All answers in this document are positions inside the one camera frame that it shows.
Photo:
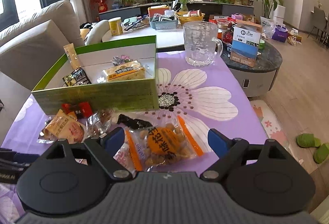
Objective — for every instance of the long tan stick packet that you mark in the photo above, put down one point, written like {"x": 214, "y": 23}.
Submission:
{"x": 72, "y": 56}

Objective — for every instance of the blue white carton box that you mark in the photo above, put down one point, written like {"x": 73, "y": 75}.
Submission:
{"x": 245, "y": 44}

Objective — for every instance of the beige sofa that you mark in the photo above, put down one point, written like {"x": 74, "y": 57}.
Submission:
{"x": 31, "y": 47}

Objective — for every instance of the pink white snack packet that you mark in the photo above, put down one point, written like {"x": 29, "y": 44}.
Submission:
{"x": 123, "y": 157}

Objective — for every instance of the small black snack packet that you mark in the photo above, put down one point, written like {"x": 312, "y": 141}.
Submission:
{"x": 134, "y": 124}

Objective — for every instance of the yellow woven basket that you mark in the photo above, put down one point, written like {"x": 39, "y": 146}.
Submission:
{"x": 183, "y": 17}

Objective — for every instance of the green slippers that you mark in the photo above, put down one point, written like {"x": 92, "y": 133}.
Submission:
{"x": 308, "y": 140}

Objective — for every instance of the purple gift bag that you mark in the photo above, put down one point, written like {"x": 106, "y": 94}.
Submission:
{"x": 280, "y": 33}

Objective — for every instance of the pink small box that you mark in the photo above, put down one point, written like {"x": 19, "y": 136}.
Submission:
{"x": 237, "y": 16}

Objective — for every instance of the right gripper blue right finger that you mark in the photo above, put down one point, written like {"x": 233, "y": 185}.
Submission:
{"x": 230, "y": 153}

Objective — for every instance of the clear bag brown nuts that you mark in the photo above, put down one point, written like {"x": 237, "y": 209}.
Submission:
{"x": 98, "y": 125}

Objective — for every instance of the white nougat cracker packet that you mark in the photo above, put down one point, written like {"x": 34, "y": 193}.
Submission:
{"x": 132, "y": 70}

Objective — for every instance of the tan orange snack packet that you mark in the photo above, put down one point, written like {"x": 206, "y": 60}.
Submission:
{"x": 63, "y": 126}

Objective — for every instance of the grey dining chair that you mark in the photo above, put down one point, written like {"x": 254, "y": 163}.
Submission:
{"x": 320, "y": 23}

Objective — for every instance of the yellow tin can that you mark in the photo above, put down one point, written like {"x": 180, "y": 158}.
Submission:
{"x": 115, "y": 25}

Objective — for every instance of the orange label nut bag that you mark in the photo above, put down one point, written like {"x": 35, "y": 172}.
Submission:
{"x": 162, "y": 145}

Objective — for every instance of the round white coffee table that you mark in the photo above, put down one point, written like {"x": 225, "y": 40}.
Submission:
{"x": 164, "y": 38}

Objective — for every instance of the red candy wrapper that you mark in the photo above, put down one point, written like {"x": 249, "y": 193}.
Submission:
{"x": 79, "y": 111}

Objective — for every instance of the silver black foil packet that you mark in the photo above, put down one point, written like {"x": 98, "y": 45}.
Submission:
{"x": 76, "y": 78}

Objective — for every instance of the tall leafy floor plant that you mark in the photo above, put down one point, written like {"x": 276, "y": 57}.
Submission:
{"x": 269, "y": 6}

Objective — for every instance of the blue grey storage tray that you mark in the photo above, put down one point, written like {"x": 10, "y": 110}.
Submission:
{"x": 163, "y": 22}

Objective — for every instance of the clear glass mug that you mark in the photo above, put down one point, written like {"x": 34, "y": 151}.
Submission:
{"x": 201, "y": 43}

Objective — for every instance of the round dark marble table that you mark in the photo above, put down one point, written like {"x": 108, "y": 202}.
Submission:
{"x": 258, "y": 80}

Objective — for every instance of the orange tissue box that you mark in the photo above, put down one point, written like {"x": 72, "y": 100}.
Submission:
{"x": 159, "y": 9}

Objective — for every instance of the green cardboard box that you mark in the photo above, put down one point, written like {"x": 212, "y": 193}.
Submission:
{"x": 128, "y": 95}

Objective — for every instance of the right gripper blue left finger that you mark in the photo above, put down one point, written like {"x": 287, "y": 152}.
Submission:
{"x": 103, "y": 151}

